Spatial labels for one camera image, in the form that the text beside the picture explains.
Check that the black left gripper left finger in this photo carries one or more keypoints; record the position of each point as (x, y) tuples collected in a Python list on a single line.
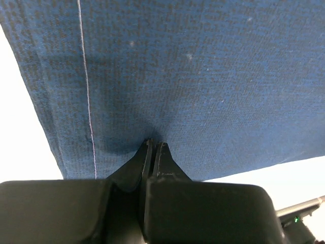
[(77, 210)]

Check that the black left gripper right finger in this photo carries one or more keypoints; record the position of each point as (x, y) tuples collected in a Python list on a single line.
[(180, 210)]

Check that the navy blue fish placemat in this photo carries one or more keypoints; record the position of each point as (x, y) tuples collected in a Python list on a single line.
[(230, 86)]

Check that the aluminium table edge rail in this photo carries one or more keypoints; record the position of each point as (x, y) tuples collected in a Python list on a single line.
[(301, 206)]

